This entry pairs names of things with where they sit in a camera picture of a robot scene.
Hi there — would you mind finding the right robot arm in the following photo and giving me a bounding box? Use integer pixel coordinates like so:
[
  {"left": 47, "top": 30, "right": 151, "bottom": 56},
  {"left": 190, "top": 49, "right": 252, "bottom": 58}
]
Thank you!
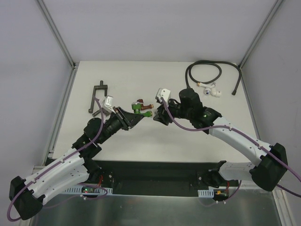
[{"left": 153, "top": 88, "right": 287, "bottom": 192}]

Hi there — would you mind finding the brown plastic faucet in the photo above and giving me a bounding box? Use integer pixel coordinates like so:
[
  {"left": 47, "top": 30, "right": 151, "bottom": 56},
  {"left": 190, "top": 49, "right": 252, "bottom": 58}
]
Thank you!
[{"left": 137, "top": 99, "right": 154, "bottom": 111}]

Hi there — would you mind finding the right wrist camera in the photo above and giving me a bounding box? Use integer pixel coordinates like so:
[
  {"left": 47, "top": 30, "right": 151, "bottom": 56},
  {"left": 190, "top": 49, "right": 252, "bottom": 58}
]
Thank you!
[{"left": 155, "top": 88, "right": 171, "bottom": 103}]

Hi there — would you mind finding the dark grey flexible hose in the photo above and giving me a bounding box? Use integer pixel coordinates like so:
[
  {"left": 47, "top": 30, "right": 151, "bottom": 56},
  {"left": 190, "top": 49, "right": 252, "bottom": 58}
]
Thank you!
[{"left": 185, "top": 60, "right": 243, "bottom": 96}]

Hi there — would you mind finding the green plastic faucet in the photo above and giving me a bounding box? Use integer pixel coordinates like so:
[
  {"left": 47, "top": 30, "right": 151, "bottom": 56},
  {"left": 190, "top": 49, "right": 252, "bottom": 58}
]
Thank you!
[{"left": 131, "top": 101, "right": 153, "bottom": 117}]

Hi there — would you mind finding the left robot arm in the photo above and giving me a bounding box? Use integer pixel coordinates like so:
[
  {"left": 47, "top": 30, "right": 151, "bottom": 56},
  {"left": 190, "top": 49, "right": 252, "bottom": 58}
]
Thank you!
[{"left": 7, "top": 107, "right": 144, "bottom": 222}]

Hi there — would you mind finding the white faucet with blue cap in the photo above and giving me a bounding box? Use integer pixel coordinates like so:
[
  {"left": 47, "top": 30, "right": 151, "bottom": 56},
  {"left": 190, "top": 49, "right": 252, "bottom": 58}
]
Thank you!
[{"left": 197, "top": 82, "right": 222, "bottom": 97}]

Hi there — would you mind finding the aluminium frame rail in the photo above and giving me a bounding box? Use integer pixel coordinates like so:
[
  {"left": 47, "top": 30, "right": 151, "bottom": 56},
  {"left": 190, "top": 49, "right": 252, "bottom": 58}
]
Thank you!
[{"left": 25, "top": 165, "right": 59, "bottom": 187}]

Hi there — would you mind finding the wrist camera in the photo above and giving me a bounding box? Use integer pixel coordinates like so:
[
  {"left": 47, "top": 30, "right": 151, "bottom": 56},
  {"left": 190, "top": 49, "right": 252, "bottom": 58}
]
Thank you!
[
  {"left": 155, "top": 88, "right": 171, "bottom": 103},
  {"left": 102, "top": 95, "right": 114, "bottom": 116}
]

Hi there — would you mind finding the grey metal faucet fixture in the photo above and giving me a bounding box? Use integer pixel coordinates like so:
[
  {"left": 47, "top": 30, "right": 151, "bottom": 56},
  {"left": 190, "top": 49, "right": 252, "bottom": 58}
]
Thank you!
[{"left": 92, "top": 108, "right": 103, "bottom": 117}]

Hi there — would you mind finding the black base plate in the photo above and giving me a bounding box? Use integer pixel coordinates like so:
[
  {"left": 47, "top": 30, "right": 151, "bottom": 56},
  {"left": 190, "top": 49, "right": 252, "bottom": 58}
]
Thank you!
[{"left": 44, "top": 159, "right": 269, "bottom": 196}]

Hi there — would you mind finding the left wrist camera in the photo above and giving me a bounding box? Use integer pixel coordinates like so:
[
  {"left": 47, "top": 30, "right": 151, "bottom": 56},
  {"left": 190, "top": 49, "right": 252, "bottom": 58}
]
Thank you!
[{"left": 102, "top": 95, "right": 114, "bottom": 116}]

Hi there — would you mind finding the grey metal faucet bracket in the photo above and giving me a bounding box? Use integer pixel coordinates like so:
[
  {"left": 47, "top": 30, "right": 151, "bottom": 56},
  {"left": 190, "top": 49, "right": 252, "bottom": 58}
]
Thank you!
[{"left": 88, "top": 80, "right": 108, "bottom": 114}]

